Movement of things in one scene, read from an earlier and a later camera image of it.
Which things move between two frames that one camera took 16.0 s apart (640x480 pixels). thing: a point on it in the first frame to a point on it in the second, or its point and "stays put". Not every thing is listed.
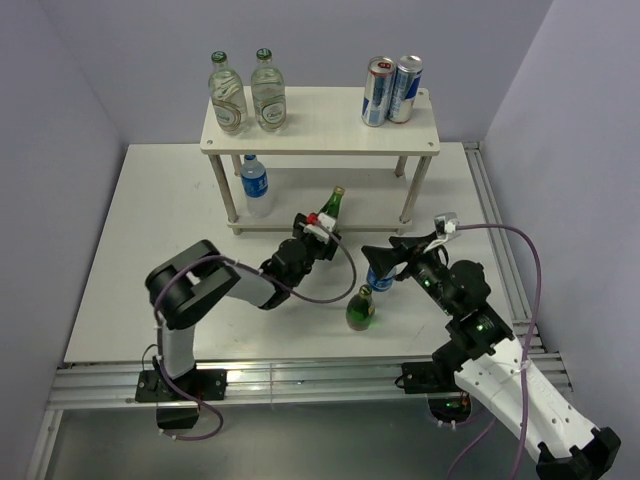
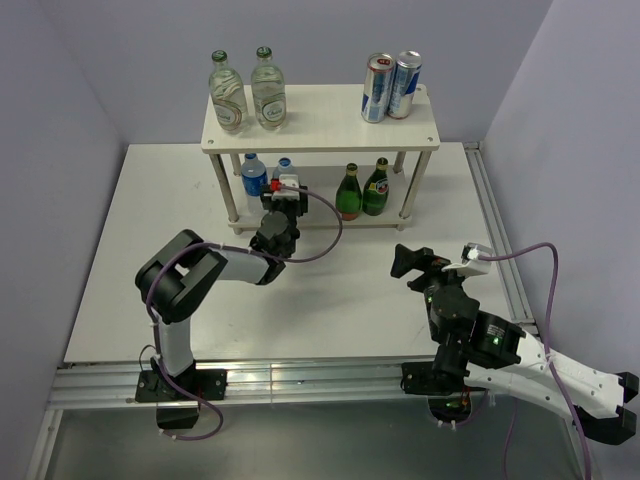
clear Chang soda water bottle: x=269 y=94 stays put
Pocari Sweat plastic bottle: x=381 y=284 to x=284 y=168
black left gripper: x=327 y=250 to x=300 y=207
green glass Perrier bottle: x=333 y=205 to x=376 y=191
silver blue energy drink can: x=379 y=86 stays put
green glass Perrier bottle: x=360 y=309 to x=349 y=195
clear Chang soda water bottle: x=228 y=95 stays put
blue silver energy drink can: x=405 y=88 stays put
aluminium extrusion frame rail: x=113 y=385 stays put
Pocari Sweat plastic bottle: x=255 y=184 stays put
